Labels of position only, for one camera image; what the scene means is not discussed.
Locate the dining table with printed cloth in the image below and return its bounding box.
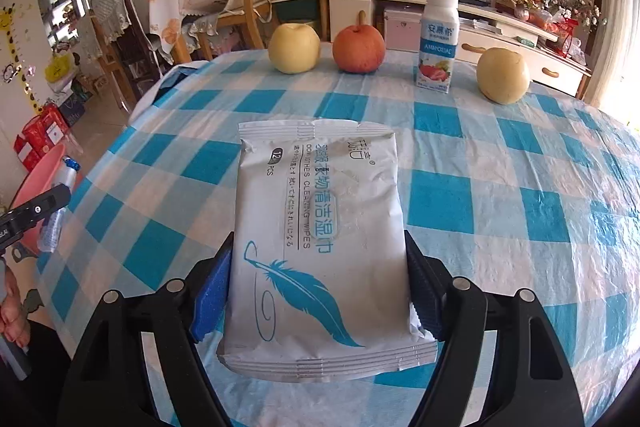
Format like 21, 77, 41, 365
147, 0, 201, 58

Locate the pink plastic basin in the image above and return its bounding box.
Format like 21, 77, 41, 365
7, 142, 68, 258

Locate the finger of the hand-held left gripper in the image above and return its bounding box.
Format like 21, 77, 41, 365
0, 183, 72, 253

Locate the clear plastic bottle blue label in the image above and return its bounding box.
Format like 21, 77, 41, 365
37, 156, 82, 254

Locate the person's left hand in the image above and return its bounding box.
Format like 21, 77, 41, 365
0, 264, 32, 348

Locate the white yogurt bottle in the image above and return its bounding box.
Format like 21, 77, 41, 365
415, 0, 461, 94

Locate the red apple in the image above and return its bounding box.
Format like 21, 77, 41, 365
332, 11, 386, 74

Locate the blue white checked tablecloth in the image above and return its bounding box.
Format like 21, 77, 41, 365
32, 49, 640, 427

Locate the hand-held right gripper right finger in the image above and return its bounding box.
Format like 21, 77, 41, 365
404, 231, 586, 427

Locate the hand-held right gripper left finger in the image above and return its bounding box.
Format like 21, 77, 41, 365
59, 232, 236, 427

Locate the dark wooden chair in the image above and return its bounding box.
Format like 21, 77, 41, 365
90, 0, 156, 108

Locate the yellow pear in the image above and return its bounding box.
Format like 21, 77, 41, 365
476, 47, 531, 104
268, 22, 321, 74

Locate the white wet wipes packet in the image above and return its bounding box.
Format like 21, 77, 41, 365
216, 119, 440, 380

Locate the stack of red gift boxes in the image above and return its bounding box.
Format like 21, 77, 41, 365
12, 103, 68, 172

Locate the person's dark clothing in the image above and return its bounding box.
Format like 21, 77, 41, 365
0, 319, 76, 427

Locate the white TV cabinet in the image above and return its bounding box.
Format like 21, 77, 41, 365
312, 0, 593, 100

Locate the yellow plastic bag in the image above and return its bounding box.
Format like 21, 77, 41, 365
45, 54, 73, 82

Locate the red plastic bag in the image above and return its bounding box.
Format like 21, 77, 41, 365
555, 19, 581, 58

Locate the giraffe height wall sticker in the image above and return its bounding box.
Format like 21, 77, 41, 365
0, 7, 41, 118

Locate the pink storage box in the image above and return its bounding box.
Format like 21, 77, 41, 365
384, 4, 426, 52

